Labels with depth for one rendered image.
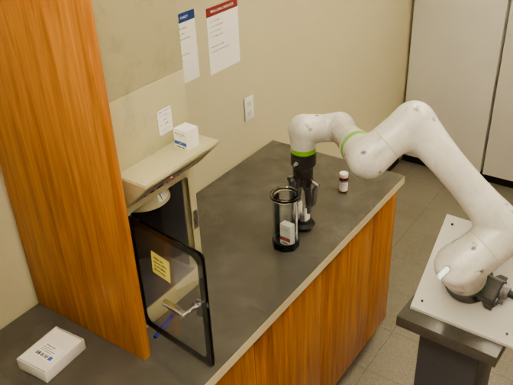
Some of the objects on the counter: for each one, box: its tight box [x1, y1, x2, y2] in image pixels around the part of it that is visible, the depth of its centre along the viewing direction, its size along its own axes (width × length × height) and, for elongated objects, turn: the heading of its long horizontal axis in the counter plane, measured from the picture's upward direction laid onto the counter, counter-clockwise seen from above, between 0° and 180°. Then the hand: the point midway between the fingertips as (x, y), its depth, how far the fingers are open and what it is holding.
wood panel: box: [0, 0, 151, 361], centre depth 166 cm, size 49×3×140 cm, turn 59°
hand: (303, 211), depth 242 cm, fingers closed on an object, 3 cm apart
